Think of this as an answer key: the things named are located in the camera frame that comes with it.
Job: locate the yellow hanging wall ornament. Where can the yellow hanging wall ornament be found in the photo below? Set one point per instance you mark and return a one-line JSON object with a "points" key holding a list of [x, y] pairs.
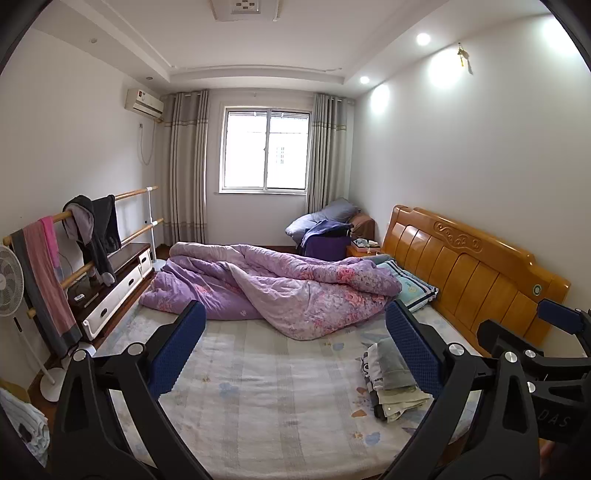
{"points": [[461, 54]]}

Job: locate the sliding window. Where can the sliding window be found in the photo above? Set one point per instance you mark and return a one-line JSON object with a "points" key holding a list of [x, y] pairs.
{"points": [[265, 147]]}

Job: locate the wooden headboard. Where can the wooden headboard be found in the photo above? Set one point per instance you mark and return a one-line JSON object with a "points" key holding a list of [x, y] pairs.
{"points": [[461, 277]]}

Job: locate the pink hanging cloth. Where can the pink hanging cloth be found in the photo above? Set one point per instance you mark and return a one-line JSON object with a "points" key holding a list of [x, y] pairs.
{"points": [[48, 240]]}

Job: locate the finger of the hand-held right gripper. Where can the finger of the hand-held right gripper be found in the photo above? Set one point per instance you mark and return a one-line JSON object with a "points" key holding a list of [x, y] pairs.
{"points": [[491, 334], [558, 317]]}

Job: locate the wooden nightstand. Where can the wooden nightstand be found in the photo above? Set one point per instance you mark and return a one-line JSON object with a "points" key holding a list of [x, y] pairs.
{"points": [[356, 252]]}

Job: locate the purple pink floral quilt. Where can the purple pink floral quilt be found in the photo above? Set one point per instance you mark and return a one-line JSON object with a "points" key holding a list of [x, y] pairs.
{"points": [[286, 286]]}

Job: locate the pale floral bed sheet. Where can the pale floral bed sheet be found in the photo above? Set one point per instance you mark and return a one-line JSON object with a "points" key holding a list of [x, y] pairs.
{"points": [[258, 369]]}

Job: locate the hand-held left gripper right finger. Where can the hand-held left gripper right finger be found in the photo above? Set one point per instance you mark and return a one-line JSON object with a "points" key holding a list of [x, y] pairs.
{"points": [[411, 346]]}

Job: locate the blue striped pillow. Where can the blue striped pillow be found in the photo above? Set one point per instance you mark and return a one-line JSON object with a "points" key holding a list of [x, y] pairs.
{"points": [[413, 286]]}

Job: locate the white dark-topped low cabinet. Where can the white dark-topped low cabinet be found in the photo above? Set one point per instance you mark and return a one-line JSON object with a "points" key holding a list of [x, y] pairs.
{"points": [[115, 295]]}

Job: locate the grey pink striped towel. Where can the grey pink striped towel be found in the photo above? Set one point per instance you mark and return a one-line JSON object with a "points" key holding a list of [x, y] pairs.
{"points": [[44, 295]]}

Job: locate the dark blue cloth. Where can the dark blue cloth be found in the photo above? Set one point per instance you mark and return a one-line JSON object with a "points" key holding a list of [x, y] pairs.
{"points": [[325, 230]]}

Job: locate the blue grey bedding bundle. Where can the blue grey bedding bundle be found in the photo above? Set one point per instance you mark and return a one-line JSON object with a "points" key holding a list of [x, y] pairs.
{"points": [[328, 212]]}

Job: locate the wooden bar clothes rack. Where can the wooden bar clothes rack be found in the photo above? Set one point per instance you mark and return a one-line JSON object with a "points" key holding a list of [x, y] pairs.
{"points": [[134, 193]]}

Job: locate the dark hanging jacket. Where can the dark hanging jacket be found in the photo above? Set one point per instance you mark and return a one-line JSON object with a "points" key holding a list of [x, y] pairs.
{"points": [[99, 230]]}

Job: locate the white wall air conditioner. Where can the white wall air conditioner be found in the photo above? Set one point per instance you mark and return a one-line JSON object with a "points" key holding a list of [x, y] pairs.
{"points": [[145, 104]]}

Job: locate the square ceiling light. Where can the square ceiling light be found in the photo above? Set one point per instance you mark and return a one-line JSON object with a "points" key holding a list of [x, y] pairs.
{"points": [[244, 7]]}

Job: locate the white standing fan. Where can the white standing fan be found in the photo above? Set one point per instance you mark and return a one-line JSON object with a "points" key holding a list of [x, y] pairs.
{"points": [[7, 281]]}

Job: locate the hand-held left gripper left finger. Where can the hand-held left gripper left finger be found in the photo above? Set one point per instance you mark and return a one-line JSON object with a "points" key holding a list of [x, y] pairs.
{"points": [[178, 346]]}

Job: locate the brown chair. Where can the brown chair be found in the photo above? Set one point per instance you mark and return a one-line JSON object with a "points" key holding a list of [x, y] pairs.
{"points": [[364, 224]]}

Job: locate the grey striped curtain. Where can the grey striped curtain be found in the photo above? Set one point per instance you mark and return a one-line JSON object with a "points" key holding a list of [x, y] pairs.
{"points": [[325, 157], [184, 170]]}

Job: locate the white checked cloth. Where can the white checked cloth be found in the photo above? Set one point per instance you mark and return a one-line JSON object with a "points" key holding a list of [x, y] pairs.
{"points": [[23, 424]]}

